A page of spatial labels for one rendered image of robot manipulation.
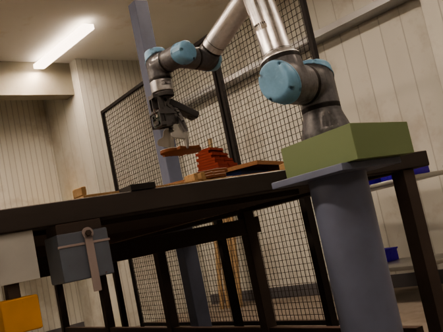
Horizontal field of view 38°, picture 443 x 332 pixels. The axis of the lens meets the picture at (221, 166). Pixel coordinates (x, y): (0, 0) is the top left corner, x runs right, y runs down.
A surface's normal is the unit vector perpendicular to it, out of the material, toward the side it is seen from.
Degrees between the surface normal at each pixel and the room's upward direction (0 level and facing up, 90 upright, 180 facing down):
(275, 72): 96
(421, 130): 90
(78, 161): 90
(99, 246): 90
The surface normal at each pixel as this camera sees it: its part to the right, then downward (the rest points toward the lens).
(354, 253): -0.17, -0.08
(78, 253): 0.54, -0.21
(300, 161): -0.75, 0.08
